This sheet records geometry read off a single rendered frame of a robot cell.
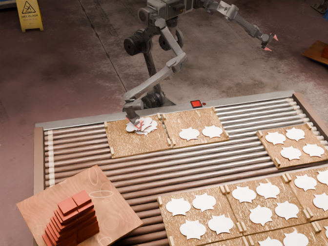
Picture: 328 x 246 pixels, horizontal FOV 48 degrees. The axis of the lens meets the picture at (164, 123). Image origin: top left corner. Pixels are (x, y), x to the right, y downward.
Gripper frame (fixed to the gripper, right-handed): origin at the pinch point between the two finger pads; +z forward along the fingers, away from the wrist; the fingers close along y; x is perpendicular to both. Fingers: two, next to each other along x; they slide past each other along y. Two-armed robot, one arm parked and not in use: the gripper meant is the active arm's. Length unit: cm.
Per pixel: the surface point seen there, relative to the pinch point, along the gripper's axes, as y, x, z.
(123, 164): -19.8, 24.6, 4.7
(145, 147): -16.0, 5.3, 7.2
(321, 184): -99, -66, 44
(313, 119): -56, -111, 46
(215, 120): -19, -51, 23
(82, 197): -66, 56, -36
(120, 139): -0.5, 15.1, 1.3
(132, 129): 1.1, 4.0, 1.0
